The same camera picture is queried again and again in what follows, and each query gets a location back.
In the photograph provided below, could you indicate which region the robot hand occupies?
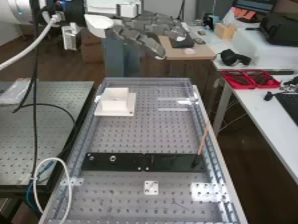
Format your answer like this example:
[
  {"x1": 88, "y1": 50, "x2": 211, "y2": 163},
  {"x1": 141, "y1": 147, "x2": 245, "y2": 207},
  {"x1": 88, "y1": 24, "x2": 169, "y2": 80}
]
[{"x1": 84, "y1": 9, "x2": 193, "y2": 61}]

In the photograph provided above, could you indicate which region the clear box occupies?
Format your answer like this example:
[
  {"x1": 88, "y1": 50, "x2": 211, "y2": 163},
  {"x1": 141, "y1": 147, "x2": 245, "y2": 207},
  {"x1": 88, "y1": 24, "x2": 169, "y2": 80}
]
[{"x1": 82, "y1": 77, "x2": 215, "y2": 174}]

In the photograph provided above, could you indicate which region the small wooden box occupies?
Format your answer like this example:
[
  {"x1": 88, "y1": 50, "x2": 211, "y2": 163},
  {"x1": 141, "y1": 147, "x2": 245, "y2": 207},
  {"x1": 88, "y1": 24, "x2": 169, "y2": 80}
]
[{"x1": 215, "y1": 22, "x2": 237, "y2": 42}]

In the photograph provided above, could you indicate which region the small white box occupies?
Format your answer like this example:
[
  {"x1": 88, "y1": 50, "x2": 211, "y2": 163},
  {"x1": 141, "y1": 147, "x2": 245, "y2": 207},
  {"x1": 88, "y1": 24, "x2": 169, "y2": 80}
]
[{"x1": 94, "y1": 87, "x2": 137, "y2": 118}]

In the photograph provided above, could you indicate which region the black headset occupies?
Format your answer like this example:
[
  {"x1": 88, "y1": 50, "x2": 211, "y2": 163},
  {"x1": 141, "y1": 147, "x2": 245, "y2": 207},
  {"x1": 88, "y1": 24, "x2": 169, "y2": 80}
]
[{"x1": 219, "y1": 48, "x2": 253, "y2": 67}]

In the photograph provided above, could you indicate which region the red tray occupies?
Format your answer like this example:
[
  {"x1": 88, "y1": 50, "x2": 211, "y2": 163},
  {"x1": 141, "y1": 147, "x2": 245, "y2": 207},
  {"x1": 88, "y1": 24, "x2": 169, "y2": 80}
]
[
  {"x1": 245, "y1": 69, "x2": 282, "y2": 89},
  {"x1": 220, "y1": 69, "x2": 257, "y2": 90}
]

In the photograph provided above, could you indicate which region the white desk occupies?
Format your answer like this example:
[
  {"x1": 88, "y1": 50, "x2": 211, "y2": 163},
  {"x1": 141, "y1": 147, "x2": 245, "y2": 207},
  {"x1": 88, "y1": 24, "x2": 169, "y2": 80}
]
[
  {"x1": 208, "y1": 23, "x2": 298, "y2": 73},
  {"x1": 212, "y1": 74, "x2": 298, "y2": 188}
]

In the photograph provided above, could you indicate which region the black bag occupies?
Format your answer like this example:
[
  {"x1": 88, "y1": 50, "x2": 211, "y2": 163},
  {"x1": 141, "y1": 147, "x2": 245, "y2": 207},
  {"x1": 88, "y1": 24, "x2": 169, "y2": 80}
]
[{"x1": 259, "y1": 12, "x2": 298, "y2": 47}]

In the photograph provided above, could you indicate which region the thin stick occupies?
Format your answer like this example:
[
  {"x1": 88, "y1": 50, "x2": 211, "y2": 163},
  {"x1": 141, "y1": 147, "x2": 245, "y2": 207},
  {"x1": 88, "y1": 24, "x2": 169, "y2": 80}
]
[{"x1": 191, "y1": 124, "x2": 211, "y2": 169}]

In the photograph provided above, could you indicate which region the black plate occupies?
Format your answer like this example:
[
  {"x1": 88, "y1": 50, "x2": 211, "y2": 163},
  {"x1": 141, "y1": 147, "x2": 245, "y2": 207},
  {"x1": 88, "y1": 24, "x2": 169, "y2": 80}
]
[{"x1": 82, "y1": 152, "x2": 209, "y2": 173}]

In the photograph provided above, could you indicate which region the black keyboard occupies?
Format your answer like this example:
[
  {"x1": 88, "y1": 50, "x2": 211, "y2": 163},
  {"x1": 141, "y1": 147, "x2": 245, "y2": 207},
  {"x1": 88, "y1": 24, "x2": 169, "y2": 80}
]
[{"x1": 273, "y1": 92, "x2": 298, "y2": 126}]

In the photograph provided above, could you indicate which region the small white square plate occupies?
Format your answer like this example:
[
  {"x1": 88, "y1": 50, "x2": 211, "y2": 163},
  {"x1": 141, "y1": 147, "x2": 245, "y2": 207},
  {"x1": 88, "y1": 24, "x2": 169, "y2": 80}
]
[{"x1": 143, "y1": 180, "x2": 160, "y2": 195}]

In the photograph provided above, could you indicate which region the thick white cable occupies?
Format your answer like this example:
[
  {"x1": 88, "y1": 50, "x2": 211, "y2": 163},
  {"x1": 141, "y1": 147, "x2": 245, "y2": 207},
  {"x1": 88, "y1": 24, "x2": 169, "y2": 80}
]
[{"x1": 0, "y1": 13, "x2": 64, "y2": 71}]

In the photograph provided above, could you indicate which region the black cable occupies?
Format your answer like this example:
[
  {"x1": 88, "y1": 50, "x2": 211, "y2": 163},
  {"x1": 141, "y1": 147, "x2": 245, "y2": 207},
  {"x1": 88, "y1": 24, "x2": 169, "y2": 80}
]
[{"x1": 11, "y1": 19, "x2": 79, "y2": 183}]

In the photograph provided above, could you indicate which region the small metal bracket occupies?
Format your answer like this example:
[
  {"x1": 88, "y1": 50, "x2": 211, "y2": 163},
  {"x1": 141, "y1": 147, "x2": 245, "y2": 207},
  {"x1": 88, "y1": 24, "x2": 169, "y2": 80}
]
[{"x1": 62, "y1": 178, "x2": 86, "y2": 188}]

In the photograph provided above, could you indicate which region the thin white cable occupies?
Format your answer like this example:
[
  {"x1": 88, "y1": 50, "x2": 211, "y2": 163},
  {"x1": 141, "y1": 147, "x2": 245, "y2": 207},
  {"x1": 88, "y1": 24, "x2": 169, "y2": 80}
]
[{"x1": 31, "y1": 156, "x2": 74, "y2": 224}]

